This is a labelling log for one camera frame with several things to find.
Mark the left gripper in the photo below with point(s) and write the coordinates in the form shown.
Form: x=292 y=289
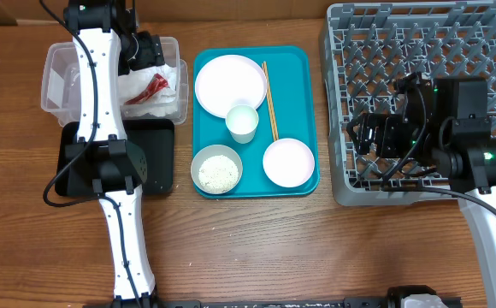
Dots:
x=154 y=51

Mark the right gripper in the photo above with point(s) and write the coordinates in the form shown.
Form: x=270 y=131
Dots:
x=370 y=134

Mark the red snack wrapper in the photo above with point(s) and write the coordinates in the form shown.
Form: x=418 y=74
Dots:
x=156 y=84

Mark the white napkin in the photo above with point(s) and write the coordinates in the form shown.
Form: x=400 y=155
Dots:
x=160 y=104

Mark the white paper cup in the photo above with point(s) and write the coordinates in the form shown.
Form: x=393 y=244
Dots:
x=241 y=122

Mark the grey bowl of rice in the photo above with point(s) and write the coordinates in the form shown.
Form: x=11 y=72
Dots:
x=216 y=169

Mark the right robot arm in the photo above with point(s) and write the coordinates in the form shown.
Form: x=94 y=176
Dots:
x=444 y=145

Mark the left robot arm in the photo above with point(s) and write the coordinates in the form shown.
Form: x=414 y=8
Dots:
x=109 y=45

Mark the grey dishwasher rack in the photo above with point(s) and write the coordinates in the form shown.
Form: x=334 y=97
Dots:
x=366 y=46

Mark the clear plastic waste bin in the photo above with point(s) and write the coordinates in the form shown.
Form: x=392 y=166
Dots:
x=60 y=90

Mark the black plastic tray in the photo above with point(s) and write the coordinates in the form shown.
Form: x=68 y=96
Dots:
x=158 y=149

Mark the large white plate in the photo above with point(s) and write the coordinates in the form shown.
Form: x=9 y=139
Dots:
x=230 y=80

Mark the small white plate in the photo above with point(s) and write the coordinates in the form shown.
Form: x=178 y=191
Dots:
x=288 y=162

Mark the teal serving tray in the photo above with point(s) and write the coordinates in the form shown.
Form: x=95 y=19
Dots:
x=291 y=90

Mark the wooden chopstick left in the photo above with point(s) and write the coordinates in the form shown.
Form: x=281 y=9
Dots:
x=269 y=102

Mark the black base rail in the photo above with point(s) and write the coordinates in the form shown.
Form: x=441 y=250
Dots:
x=396 y=297

